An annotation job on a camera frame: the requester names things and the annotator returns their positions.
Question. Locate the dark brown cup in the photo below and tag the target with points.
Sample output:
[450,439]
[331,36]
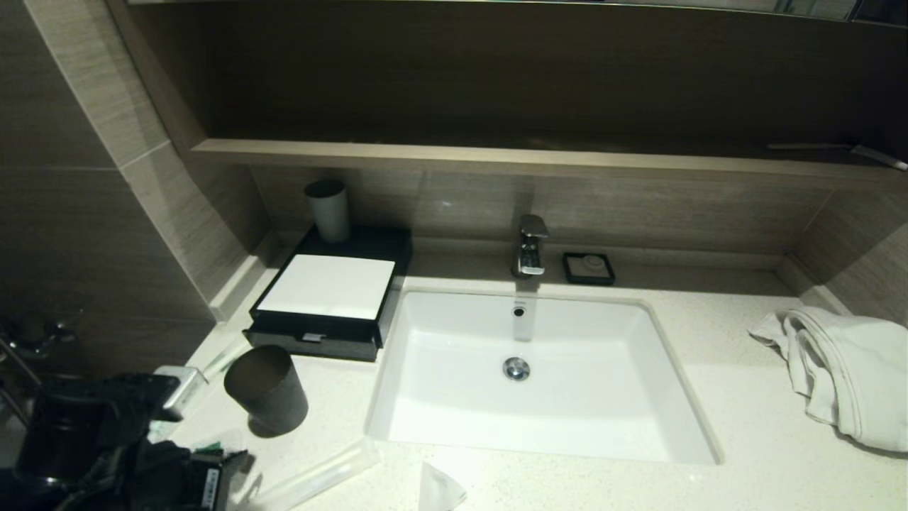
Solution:
[273,397]

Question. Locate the wall mirror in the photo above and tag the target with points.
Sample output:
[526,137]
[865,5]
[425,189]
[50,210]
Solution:
[816,7]

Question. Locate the toothbrush packet with green print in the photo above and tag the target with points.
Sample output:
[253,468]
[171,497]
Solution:
[223,358]

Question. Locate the long clear plastic packet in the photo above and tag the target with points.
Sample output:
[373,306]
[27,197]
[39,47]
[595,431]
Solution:
[319,475]

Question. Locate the white towel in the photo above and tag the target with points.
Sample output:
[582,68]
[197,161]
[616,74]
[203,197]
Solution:
[858,369]

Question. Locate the chrome faucet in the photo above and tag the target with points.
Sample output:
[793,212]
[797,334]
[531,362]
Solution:
[530,248]

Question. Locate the white ceramic sink basin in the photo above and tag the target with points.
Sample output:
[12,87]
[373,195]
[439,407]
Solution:
[603,397]

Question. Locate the black amenity drawer box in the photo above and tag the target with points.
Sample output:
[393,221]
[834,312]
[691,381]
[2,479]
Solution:
[386,245]

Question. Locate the grey cup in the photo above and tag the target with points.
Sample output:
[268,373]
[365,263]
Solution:
[330,213]

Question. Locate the sachet with green label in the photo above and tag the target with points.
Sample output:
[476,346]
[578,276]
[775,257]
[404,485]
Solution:
[209,447]

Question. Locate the chrome drain stopper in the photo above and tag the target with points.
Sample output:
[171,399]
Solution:
[516,368]

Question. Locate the black box drawer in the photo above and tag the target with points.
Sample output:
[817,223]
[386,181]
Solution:
[284,344]

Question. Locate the white flat sheet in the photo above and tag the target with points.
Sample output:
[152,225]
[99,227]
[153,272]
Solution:
[326,287]

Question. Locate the black soap dish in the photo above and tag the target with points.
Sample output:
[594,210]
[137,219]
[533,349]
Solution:
[567,273]

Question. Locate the round white soap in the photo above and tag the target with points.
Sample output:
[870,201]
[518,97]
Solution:
[590,265]

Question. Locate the wooden wall shelf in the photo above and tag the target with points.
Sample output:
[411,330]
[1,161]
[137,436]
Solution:
[496,160]

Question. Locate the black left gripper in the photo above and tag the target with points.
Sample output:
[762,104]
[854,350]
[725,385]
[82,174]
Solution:
[177,482]

